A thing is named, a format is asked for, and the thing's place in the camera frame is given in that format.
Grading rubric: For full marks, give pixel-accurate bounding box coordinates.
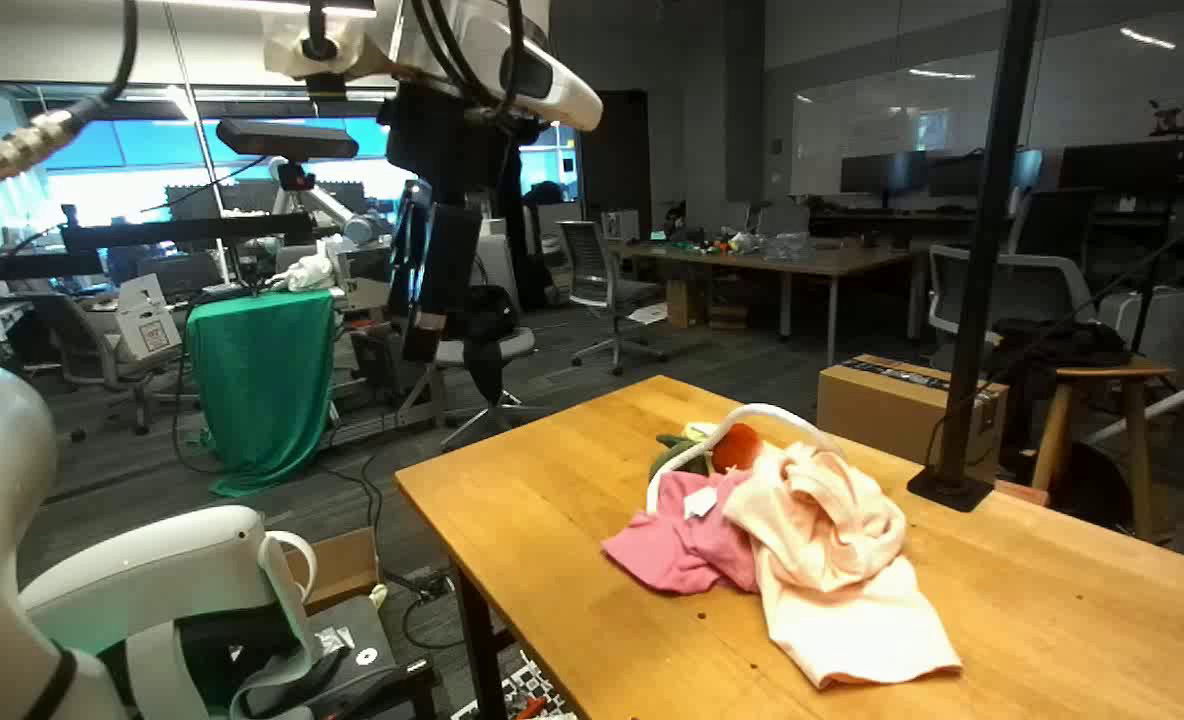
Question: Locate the red green plush toy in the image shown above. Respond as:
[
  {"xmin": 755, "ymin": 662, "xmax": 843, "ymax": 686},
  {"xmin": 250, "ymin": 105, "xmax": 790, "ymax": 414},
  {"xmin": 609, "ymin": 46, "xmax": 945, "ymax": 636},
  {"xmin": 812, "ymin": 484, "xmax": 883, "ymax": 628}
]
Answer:
[{"xmin": 653, "ymin": 425, "xmax": 761, "ymax": 477}]

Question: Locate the peach shirt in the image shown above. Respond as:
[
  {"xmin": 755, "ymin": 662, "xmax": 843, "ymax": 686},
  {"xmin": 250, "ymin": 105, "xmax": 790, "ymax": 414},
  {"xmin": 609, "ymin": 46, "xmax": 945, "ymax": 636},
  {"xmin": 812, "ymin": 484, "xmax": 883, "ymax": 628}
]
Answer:
[{"xmin": 722, "ymin": 444, "xmax": 961, "ymax": 686}]

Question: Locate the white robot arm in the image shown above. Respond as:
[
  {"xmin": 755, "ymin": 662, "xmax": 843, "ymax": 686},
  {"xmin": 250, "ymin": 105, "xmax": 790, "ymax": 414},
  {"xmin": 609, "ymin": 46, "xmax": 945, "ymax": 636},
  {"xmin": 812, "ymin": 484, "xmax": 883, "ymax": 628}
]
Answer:
[{"xmin": 264, "ymin": 0, "xmax": 604, "ymax": 130}]

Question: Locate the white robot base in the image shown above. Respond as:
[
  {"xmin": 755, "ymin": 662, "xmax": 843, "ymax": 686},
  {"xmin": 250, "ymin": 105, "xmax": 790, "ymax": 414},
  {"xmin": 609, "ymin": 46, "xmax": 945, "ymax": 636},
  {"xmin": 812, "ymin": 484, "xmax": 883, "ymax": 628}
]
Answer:
[{"xmin": 0, "ymin": 368, "xmax": 325, "ymax": 720}]

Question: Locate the office chair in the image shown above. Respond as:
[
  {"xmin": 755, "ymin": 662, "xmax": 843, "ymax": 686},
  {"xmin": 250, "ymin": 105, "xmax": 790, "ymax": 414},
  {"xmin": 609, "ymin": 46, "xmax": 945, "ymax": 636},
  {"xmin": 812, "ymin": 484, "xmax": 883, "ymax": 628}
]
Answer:
[{"xmin": 560, "ymin": 221, "xmax": 662, "ymax": 375}]

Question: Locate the background wooden desk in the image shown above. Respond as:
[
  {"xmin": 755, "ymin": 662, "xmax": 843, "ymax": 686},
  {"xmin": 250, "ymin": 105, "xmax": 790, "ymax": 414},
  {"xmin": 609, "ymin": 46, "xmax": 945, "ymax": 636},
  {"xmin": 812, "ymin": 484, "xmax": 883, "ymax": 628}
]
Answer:
[{"xmin": 626, "ymin": 238, "xmax": 923, "ymax": 358}]

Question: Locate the pink cloth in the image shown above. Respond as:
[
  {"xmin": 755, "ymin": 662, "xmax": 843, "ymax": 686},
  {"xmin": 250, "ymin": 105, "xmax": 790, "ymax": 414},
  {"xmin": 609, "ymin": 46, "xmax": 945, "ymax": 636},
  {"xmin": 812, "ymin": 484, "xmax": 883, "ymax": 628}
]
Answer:
[{"xmin": 598, "ymin": 471, "xmax": 755, "ymax": 596}]

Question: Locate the cardboard box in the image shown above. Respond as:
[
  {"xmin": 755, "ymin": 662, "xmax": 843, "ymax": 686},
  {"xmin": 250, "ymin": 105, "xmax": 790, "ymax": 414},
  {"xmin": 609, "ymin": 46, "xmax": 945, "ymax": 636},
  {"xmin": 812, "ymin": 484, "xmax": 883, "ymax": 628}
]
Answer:
[{"xmin": 816, "ymin": 350, "xmax": 1007, "ymax": 471}]

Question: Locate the green draped cloth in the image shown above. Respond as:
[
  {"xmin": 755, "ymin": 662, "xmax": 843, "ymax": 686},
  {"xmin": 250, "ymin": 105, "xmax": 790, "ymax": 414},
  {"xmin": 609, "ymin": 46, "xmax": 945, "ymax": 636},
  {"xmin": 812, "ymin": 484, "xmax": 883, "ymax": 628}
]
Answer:
[{"xmin": 187, "ymin": 290, "xmax": 335, "ymax": 497}]

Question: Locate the black vertical pole stand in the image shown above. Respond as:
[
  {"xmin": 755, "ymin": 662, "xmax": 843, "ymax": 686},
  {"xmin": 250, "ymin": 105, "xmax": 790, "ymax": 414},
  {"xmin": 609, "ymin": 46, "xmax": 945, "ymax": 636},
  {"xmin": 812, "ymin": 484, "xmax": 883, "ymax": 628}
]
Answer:
[{"xmin": 907, "ymin": 0, "xmax": 1045, "ymax": 513}]

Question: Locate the wooden stool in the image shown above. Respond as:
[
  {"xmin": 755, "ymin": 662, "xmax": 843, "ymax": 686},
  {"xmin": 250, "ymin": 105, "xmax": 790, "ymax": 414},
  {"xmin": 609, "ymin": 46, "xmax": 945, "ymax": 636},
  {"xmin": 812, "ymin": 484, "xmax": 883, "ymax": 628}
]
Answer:
[{"xmin": 1031, "ymin": 362, "xmax": 1167, "ymax": 536}]

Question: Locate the black camera on mount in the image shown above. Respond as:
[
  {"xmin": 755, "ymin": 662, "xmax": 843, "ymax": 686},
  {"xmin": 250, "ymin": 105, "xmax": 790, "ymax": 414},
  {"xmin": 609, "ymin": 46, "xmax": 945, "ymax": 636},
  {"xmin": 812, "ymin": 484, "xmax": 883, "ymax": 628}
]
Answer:
[{"xmin": 215, "ymin": 118, "xmax": 360, "ymax": 160}]

